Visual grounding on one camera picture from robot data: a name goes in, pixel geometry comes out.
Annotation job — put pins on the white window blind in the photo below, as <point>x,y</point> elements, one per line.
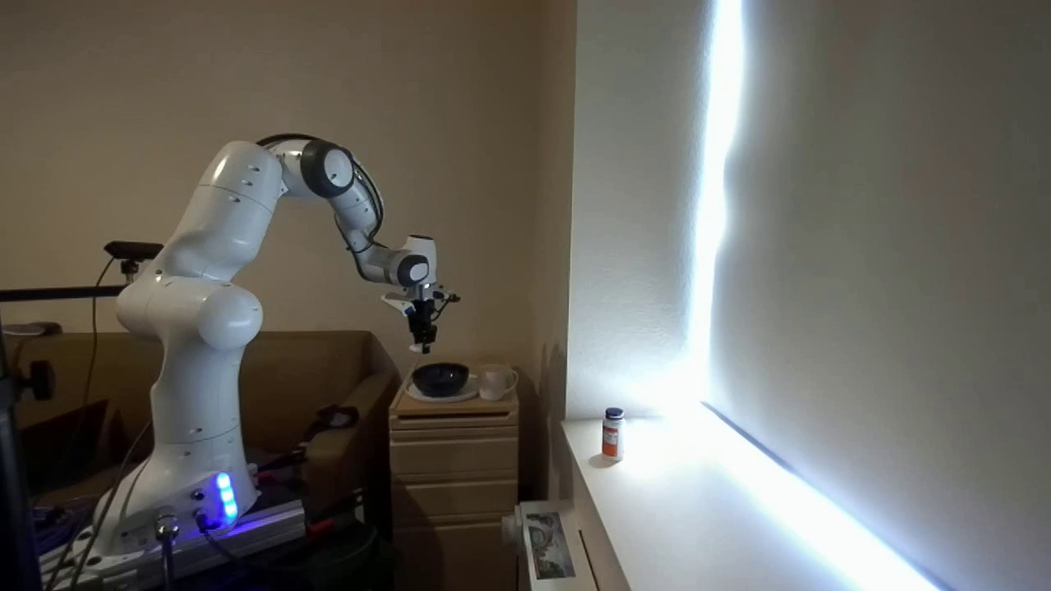
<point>811,263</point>

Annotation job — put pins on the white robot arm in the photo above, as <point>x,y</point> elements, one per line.
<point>193,306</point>

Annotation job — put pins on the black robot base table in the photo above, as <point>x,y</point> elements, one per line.
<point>204,533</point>

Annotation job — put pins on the black camera on stand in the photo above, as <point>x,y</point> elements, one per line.
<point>132,253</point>

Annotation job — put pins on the light wooden nightstand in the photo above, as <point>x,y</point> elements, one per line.
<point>454,477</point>

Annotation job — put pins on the brown leather armchair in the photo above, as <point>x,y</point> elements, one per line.
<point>299,392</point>

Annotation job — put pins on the dark blue ceramic bowl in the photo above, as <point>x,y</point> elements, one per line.
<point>443,371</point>

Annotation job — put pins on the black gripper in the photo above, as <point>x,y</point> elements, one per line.
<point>424,313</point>

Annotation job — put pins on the small red spice bottle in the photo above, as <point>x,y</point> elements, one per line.
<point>611,430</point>

